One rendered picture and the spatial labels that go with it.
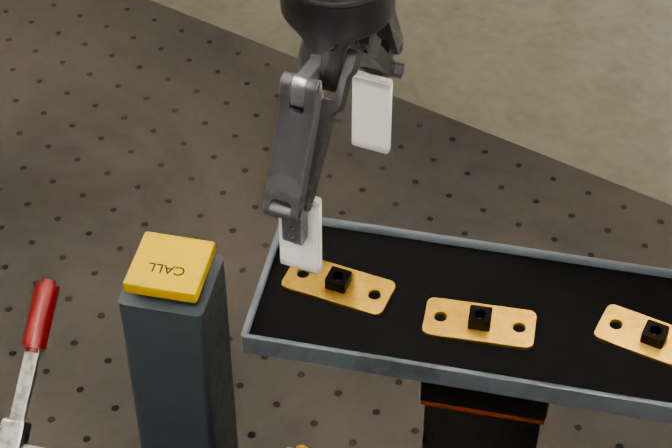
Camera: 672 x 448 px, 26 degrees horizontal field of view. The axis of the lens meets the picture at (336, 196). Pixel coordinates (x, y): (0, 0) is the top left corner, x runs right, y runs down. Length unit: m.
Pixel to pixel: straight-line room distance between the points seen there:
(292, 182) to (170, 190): 0.96
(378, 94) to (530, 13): 2.32
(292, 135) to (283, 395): 0.76
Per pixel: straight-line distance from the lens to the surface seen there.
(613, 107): 3.15
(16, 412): 1.19
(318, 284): 1.13
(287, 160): 0.94
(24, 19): 2.21
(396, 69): 1.07
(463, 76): 3.19
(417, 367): 1.08
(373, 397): 1.65
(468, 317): 1.10
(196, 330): 1.16
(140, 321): 1.17
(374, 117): 1.09
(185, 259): 1.16
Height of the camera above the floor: 1.99
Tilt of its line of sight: 44 degrees down
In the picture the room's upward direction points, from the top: straight up
